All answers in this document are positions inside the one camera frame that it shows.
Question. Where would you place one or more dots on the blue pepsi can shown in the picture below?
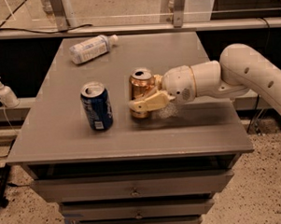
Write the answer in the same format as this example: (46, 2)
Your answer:
(96, 104)

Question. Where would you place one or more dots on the clear plastic water bottle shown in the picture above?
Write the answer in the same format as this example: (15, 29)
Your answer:
(92, 48)

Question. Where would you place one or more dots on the middle grey drawer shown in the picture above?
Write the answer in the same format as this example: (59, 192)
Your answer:
(138, 209)

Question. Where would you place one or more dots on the grey drawer cabinet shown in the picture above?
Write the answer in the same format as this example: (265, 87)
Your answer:
(57, 142)

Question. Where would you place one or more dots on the orange gold soda can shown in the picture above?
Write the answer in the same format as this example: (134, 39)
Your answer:
(141, 81)

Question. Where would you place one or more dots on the black stand leg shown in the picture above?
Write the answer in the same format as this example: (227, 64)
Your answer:
(4, 172)

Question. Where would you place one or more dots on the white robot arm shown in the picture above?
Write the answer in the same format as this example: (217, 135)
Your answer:
(238, 70)

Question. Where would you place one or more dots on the top grey drawer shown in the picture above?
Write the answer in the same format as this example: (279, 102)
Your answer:
(131, 186)

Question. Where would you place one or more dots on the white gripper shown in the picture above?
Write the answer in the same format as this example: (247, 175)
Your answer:
(178, 82)

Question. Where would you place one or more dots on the white pump dispenser bottle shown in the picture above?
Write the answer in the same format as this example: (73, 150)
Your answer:
(7, 96)

